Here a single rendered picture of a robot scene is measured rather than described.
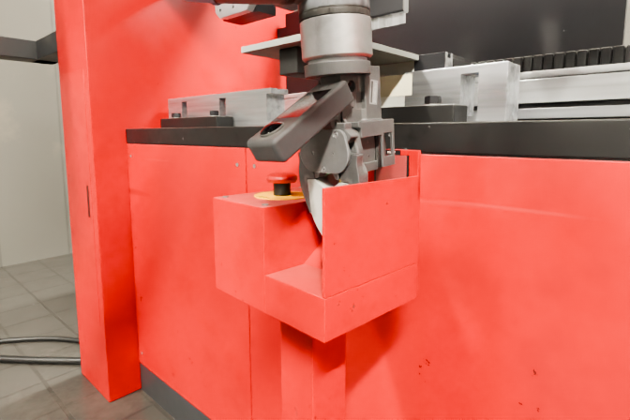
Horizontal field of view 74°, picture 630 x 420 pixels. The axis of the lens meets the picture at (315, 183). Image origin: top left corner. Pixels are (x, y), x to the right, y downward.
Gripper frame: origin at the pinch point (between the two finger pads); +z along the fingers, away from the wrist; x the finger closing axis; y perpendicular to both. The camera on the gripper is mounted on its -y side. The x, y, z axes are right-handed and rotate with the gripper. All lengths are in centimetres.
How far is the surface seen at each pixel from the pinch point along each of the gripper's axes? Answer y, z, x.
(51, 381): -12, 72, 131
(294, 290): -6.7, 2.5, -0.7
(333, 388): 0.5, 19.0, 2.1
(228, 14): 32, -41, 64
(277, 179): -0.5, -7.2, 8.6
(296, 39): 9.9, -25.3, 14.7
